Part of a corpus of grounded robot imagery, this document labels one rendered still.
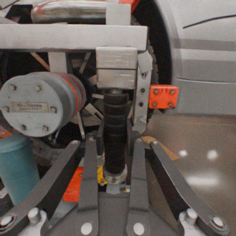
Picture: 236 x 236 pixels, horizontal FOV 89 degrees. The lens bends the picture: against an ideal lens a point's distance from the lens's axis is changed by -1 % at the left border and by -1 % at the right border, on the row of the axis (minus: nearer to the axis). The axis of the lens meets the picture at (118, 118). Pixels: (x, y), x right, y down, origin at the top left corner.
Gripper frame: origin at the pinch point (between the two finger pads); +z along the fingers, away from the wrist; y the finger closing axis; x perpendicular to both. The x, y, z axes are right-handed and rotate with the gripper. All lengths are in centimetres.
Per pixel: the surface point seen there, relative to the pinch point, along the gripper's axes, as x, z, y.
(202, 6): 32, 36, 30
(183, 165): -83, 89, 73
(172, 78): 7.5, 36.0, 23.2
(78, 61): 14, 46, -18
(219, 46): 20, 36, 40
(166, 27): 25.4, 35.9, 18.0
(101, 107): -8.6, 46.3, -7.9
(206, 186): -83, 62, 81
